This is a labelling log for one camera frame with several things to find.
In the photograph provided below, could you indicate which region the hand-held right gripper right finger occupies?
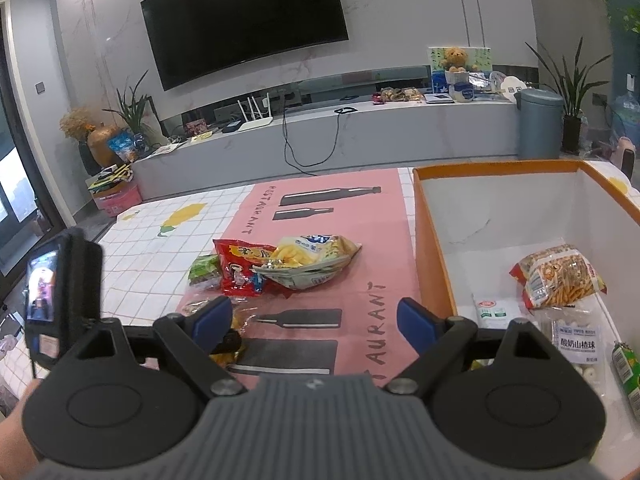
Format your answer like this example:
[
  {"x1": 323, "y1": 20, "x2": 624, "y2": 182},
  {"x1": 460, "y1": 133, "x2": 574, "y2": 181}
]
[{"x1": 385, "y1": 297, "x2": 561, "y2": 397}]

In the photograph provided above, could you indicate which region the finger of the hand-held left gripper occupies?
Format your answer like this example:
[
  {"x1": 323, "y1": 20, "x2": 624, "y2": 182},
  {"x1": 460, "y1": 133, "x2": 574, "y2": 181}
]
[{"x1": 220, "y1": 331, "x2": 246, "y2": 356}]

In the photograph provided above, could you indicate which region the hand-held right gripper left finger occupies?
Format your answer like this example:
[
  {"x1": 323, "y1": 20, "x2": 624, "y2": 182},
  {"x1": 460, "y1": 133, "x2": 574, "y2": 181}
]
[{"x1": 75, "y1": 296, "x2": 248, "y2": 401}]

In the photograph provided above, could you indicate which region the golden fried snack packet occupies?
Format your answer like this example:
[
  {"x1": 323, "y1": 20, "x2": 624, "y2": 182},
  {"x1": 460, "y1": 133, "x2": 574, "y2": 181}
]
[{"x1": 187, "y1": 297, "x2": 252, "y2": 368}]

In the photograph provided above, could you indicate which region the red snack packet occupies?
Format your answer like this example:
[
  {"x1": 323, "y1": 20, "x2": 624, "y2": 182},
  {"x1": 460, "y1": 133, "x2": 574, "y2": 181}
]
[{"x1": 212, "y1": 239, "x2": 281, "y2": 297}]

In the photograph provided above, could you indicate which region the small white snack packet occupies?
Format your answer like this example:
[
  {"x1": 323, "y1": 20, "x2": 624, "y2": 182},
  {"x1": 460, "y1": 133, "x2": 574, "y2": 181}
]
[{"x1": 471, "y1": 294, "x2": 523, "y2": 330}]

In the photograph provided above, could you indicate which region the yellow white chips bag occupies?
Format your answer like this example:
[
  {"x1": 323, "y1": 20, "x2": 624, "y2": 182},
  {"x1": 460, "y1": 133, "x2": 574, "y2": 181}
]
[{"x1": 252, "y1": 234, "x2": 363, "y2": 291}]

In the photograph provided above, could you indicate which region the orange cardboard box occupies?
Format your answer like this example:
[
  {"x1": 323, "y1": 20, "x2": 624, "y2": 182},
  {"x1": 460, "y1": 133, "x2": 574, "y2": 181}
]
[{"x1": 412, "y1": 159, "x2": 640, "y2": 480}]

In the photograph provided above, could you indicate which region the orange stick snack packet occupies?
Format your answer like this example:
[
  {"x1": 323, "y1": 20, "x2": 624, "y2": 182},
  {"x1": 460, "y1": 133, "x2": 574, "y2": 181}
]
[{"x1": 509, "y1": 244, "x2": 608, "y2": 311}]

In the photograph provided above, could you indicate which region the clear white-label snack packet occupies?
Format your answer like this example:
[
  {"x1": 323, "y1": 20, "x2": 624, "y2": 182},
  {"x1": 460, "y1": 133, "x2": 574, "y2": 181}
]
[{"x1": 542, "y1": 305, "x2": 608, "y2": 391}]

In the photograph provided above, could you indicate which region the person's left forearm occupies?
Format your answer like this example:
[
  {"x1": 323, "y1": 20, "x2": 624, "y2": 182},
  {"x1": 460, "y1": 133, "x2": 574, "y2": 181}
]
[{"x1": 0, "y1": 379, "x2": 43, "y2": 461}]

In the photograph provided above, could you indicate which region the pile of snacks on console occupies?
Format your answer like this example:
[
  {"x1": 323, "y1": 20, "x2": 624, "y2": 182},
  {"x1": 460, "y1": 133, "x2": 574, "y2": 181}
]
[{"x1": 372, "y1": 86, "x2": 426, "y2": 104}]

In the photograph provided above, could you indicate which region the pink printed placemat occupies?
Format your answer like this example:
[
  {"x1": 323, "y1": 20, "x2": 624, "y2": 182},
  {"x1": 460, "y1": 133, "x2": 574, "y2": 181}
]
[{"x1": 172, "y1": 167, "x2": 426, "y2": 401}]

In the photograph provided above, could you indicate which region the pink storage box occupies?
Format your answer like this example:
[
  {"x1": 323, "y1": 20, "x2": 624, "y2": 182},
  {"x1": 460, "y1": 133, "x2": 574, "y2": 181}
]
[{"x1": 92, "y1": 180, "x2": 143, "y2": 218}]

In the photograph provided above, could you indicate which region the brown vase with dried flowers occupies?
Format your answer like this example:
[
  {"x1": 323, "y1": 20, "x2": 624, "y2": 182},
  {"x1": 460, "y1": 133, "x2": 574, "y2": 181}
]
[{"x1": 60, "y1": 107, "x2": 122, "y2": 176}]

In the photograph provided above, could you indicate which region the blue snack bag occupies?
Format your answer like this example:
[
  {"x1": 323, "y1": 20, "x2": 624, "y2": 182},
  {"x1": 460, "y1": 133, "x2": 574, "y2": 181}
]
[{"x1": 107, "y1": 130, "x2": 148, "y2": 163}]

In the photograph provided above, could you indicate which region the green leafy potted plant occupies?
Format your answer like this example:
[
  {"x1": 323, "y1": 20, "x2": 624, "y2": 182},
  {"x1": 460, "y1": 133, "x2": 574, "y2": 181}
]
[{"x1": 102, "y1": 70, "x2": 168, "y2": 148}]

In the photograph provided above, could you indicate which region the grey television console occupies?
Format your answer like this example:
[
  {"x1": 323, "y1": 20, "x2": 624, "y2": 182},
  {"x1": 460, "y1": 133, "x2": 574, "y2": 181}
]
[{"x1": 130, "y1": 65, "x2": 521, "y2": 201}]

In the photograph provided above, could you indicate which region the white router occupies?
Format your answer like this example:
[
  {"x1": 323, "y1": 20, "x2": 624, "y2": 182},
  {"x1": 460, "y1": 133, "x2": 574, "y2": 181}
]
[{"x1": 236, "y1": 92, "x2": 274, "y2": 132}]

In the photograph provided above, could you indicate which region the grey-blue trash bin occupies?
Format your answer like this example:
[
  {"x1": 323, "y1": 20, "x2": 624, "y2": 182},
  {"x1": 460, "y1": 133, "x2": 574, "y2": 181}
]
[{"x1": 515, "y1": 87, "x2": 566, "y2": 160}]

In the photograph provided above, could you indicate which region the tall-leaf plant in black pot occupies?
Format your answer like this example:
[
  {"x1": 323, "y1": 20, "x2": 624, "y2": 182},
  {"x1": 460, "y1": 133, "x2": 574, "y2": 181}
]
[{"x1": 525, "y1": 37, "x2": 613, "y2": 155}]

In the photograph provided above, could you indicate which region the brown teddy bear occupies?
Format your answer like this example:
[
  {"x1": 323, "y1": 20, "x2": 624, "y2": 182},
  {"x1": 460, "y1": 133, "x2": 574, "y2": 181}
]
[{"x1": 440, "y1": 47, "x2": 471, "y2": 73}]

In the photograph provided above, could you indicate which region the pink space heater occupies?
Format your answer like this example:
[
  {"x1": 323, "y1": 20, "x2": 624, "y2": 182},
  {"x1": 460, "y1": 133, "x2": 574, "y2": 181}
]
[{"x1": 615, "y1": 136, "x2": 638, "y2": 181}]

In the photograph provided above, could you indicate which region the green picture card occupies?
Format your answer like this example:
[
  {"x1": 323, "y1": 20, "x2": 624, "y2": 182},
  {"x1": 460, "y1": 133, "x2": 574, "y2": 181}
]
[{"x1": 428, "y1": 46, "x2": 492, "y2": 93}]

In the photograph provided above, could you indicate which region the blue water jug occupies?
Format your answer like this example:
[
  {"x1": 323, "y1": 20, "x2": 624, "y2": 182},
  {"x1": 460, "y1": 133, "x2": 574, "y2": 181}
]
[{"x1": 611, "y1": 75, "x2": 640, "y2": 141}]

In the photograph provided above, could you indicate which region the black cable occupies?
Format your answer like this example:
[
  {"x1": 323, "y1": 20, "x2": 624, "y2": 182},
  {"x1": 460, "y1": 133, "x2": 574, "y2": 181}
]
[{"x1": 283, "y1": 106, "x2": 357, "y2": 176}]

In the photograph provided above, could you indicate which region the black wall television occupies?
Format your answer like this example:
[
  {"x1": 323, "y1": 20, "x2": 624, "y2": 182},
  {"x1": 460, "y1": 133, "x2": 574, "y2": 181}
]
[{"x1": 141, "y1": 0, "x2": 349, "y2": 92}]

